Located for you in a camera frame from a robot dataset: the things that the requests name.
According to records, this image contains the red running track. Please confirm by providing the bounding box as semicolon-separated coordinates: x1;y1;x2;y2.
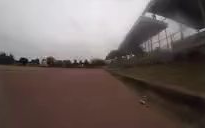
0;67;188;128

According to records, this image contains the dark tree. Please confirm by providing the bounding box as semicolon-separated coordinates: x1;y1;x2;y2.
105;49;133;62

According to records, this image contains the dark kerb strip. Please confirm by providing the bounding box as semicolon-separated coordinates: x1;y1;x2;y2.
104;68;205;128

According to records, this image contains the small pale litter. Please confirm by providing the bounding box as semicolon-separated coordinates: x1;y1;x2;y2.
138;95;150;108

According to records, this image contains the pale sandy field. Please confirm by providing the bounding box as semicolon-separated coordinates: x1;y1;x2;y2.
0;64;44;72

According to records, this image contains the grandstand with roof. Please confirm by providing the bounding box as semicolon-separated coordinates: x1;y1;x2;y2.
118;0;205;58

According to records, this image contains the row of trees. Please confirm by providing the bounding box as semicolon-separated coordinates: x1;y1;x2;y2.
0;49;107;68

